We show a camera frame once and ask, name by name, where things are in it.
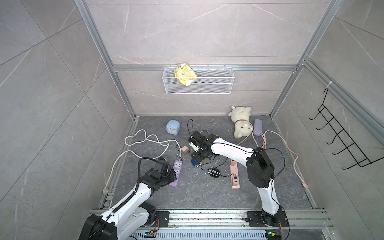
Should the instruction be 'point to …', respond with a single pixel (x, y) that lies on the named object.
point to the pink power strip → (235, 183)
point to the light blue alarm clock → (173, 127)
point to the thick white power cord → (167, 145)
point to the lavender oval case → (257, 130)
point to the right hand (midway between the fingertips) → (199, 156)
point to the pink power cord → (264, 140)
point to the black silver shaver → (214, 172)
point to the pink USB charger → (185, 149)
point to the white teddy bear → (241, 116)
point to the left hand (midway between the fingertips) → (177, 172)
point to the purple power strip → (177, 168)
